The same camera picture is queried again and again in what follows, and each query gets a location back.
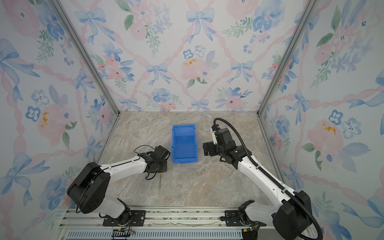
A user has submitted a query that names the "blue plastic bin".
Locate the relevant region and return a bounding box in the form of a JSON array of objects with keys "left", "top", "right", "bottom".
[{"left": 172, "top": 125, "right": 198, "bottom": 164}]

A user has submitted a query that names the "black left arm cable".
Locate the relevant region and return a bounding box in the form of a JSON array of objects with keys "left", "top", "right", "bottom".
[{"left": 133, "top": 144, "right": 156, "bottom": 156}]

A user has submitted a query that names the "black corrugated cable conduit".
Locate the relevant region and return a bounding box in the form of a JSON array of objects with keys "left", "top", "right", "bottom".
[{"left": 212, "top": 117, "right": 324, "bottom": 240}]

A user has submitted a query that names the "aluminium corner post left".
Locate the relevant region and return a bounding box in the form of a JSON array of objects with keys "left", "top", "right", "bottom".
[{"left": 47, "top": 0, "right": 121, "bottom": 115}]

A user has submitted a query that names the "aluminium corner post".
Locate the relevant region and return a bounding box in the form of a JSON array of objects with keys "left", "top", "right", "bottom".
[
  {"left": 257, "top": 0, "right": 319, "bottom": 116},
  {"left": 47, "top": 0, "right": 121, "bottom": 115}
]

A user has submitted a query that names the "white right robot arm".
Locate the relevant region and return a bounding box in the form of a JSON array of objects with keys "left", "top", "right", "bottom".
[{"left": 203, "top": 125, "right": 323, "bottom": 240}]

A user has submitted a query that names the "aluminium corner post right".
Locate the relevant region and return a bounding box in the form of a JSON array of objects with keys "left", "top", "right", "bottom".
[{"left": 257, "top": 0, "right": 319, "bottom": 116}]

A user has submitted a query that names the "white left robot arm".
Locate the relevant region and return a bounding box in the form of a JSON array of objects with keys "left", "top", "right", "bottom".
[{"left": 67, "top": 146, "right": 171, "bottom": 227}]

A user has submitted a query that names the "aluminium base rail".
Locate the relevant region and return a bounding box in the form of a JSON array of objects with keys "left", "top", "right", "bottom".
[{"left": 54, "top": 206, "right": 282, "bottom": 240}]

